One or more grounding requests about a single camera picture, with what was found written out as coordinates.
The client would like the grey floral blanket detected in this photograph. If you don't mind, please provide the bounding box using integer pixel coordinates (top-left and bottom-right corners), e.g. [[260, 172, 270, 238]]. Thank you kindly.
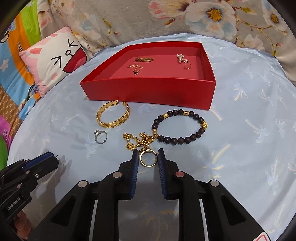
[[37, 0, 295, 81]]

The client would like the gold band ring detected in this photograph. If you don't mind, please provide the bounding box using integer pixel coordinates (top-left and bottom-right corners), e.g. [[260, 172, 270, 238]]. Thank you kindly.
[[138, 148, 159, 168]]

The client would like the red open box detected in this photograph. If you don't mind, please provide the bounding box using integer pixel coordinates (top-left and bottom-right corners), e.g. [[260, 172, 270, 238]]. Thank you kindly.
[[80, 41, 216, 110]]

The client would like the colourful cartoon bedsheet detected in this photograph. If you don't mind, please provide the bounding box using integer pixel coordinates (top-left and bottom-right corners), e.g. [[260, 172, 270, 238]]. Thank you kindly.
[[1, 1, 41, 169]]

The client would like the gold watch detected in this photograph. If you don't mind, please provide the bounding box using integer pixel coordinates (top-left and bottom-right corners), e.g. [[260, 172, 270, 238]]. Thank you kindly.
[[134, 57, 154, 62]]

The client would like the black bead bracelet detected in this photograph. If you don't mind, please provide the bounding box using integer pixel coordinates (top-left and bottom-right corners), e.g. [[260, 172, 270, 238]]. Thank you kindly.
[[150, 109, 208, 145]]

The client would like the gold braided cuff bangle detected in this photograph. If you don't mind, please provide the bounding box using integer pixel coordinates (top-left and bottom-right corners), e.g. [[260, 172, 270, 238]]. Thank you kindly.
[[96, 100, 130, 128]]

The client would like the cat face pillow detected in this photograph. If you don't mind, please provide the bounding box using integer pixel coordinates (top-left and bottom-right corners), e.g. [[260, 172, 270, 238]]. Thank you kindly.
[[19, 26, 89, 97]]

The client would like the silver stone ring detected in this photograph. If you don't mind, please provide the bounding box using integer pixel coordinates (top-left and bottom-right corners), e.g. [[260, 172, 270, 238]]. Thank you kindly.
[[93, 129, 108, 145]]

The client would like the gold chain necklace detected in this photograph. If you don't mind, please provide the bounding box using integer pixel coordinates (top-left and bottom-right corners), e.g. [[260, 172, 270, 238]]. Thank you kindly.
[[122, 131, 155, 152]]

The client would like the gold clover chain bracelet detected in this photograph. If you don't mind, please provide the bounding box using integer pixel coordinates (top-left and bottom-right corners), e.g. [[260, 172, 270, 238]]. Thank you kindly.
[[127, 64, 144, 76]]

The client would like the gold ear cuff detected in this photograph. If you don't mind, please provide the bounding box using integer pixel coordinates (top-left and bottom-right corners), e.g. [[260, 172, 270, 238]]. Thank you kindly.
[[184, 63, 191, 70]]

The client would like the left hand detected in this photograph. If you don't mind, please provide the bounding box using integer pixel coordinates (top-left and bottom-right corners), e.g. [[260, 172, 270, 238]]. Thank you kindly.
[[15, 211, 32, 240]]

